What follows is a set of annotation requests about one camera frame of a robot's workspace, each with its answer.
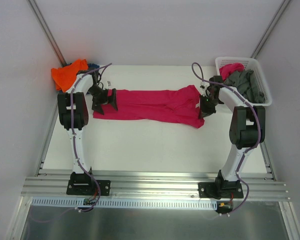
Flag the magenta t shirt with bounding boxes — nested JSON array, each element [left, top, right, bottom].
[[219, 62, 245, 81], [92, 85, 205, 129]]

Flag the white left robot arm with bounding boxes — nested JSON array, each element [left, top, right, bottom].
[[57, 65, 119, 194]]

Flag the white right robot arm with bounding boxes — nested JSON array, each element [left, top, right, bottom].
[[199, 75, 266, 198]]

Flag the grey t shirts in basket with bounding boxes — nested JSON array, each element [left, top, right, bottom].
[[223, 69, 267, 105]]

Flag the folded blue t shirt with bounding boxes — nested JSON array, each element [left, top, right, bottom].
[[87, 63, 100, 69]]

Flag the magenta t shirt in basket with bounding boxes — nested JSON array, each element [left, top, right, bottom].
[[219, 62, 245, 81]]

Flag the folded orange t shirt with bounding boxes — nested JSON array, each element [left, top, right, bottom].
[[50, 59, 88, 93]]

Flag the white plastic laundry basket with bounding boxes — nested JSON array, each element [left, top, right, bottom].
[[215, 56, 272, 111]]

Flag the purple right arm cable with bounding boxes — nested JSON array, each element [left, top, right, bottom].
[[191, 61, 262, 218]]

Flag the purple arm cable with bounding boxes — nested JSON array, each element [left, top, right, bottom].
[[191, 61, 262, 218], [27, 62, 113, 223]]

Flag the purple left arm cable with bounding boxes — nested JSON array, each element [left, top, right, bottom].
[[27, 62, 113, 223]]

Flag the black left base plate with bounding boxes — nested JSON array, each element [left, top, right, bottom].
[[66, 179, 111, 196]]

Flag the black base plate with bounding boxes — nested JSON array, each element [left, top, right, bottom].
[[66, 179, 111, 196], [198, 180, 244, 200]]

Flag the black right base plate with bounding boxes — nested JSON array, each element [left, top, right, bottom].
[[198, 180, 244, 200]]

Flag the aluminium mounting rail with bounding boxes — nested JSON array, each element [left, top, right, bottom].
[[21, 169, 292, 202]]

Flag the white slotted cable duct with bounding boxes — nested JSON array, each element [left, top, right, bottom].
[[31, 196, 217, 211]]

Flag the left corner metal post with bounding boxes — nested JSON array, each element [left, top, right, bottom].
[[26, 0, 67, 67]]

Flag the corner metal post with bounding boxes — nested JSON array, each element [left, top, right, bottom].
[[250, 0, 293, 59], [26, 0, 67, 67]]

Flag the right corner metal post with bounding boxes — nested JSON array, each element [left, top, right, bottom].
[[250, 0, 293, 59]]

